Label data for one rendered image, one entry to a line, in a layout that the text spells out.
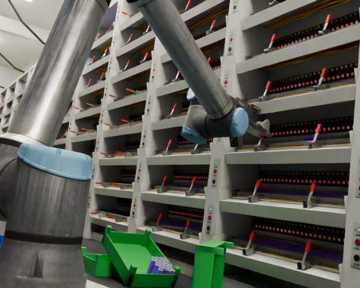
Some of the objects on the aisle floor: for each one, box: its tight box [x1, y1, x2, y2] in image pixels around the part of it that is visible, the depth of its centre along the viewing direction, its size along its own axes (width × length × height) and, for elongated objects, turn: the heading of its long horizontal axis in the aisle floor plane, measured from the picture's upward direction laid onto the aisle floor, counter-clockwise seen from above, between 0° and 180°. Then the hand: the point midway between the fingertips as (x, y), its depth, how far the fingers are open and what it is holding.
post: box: [201, 0, 277, 275], centre depth 194 cm, size 20×9×176 cm, turn 166°
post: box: [127, 0, 198, 249], centre depth 253 cm, size 20×9×176 cm, turn 166°
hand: (266, 136), depth 168 cm, fingers open, 3 cm apart
